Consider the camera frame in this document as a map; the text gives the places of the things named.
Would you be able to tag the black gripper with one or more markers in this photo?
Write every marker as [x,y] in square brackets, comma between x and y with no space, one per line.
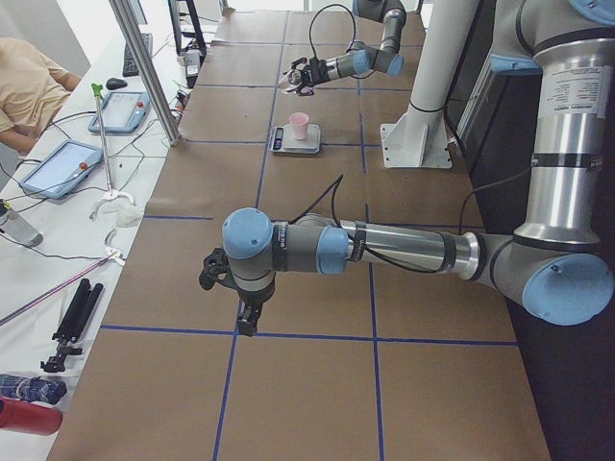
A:
[318,69]
[253,298]

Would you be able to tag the clear glass sauce bottle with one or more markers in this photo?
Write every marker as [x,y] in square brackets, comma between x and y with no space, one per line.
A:
[290,81]

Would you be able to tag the pink plastic cup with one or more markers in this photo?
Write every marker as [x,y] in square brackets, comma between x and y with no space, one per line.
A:
[299,125]

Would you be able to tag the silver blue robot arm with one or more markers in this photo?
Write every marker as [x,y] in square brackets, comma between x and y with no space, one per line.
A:
[549,265]
[360,59]

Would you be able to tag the silver digital kitchen scale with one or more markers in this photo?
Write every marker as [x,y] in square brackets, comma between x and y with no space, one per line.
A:
[283,141]

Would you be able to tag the blue tape line left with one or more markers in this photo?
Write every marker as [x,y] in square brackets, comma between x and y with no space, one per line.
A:
[374,317]

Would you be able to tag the blue tape line lengthwise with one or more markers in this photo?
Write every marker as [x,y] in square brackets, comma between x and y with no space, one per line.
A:
[228,379]

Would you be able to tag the grey power adapter box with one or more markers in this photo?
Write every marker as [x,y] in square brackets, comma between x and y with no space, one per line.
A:
[192,63]

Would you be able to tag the pink grabber stick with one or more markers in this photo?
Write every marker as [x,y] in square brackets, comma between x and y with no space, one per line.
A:
[112,254]

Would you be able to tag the black folded tripod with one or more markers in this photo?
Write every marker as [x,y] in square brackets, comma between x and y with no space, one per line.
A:
[73,325]

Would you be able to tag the crumpled white cloth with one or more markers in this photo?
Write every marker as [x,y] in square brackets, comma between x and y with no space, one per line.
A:
[125,215]

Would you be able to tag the far blue teach pendant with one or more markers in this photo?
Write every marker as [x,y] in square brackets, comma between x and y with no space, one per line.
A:
[123,111]

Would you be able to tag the blue teach pendant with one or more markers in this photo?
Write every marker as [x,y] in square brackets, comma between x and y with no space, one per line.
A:
[62,170]
[123,111]

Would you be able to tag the black computer mouse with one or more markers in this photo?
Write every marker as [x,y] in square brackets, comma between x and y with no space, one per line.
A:
[115,83]

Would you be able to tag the grabber stick green tip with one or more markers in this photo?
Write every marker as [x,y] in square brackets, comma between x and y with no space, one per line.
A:
[111,193]

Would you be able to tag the blue folded umbrella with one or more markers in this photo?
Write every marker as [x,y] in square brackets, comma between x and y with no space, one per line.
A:
[32,389]

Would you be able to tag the near blue teach pendant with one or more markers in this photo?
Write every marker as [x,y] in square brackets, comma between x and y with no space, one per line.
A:
[62,170]

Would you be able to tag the red water bottle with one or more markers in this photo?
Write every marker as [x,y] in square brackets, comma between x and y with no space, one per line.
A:
[24,417]

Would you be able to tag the clear drink bottle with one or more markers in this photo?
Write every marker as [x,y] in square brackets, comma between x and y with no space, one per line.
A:
[15,226]

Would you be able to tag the person in beige shirt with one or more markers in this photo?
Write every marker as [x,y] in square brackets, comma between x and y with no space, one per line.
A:
[33,89]

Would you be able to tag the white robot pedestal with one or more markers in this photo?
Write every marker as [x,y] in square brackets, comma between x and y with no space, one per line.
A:
[419,138]

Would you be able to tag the aluminium frame post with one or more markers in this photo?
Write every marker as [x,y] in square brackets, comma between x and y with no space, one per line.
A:
[129,28]

